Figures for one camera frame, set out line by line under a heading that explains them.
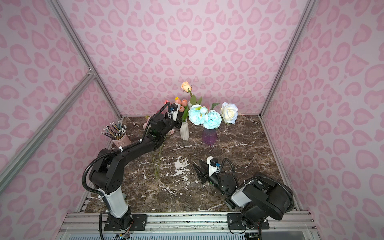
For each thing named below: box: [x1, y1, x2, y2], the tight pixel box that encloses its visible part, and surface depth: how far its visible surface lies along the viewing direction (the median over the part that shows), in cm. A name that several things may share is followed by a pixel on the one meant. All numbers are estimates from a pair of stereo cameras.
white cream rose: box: [220, 102, 239, 125], surface depth 64 cm
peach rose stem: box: [180, 80, 202, 106], surface depth 78 cm
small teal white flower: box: [188, 104, 209, 126], surface depth 57 cm
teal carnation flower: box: [202, 109, 222, 130], surface depth 59 cm
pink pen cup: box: [101, 121, 131, 149], surface depth 96 cm
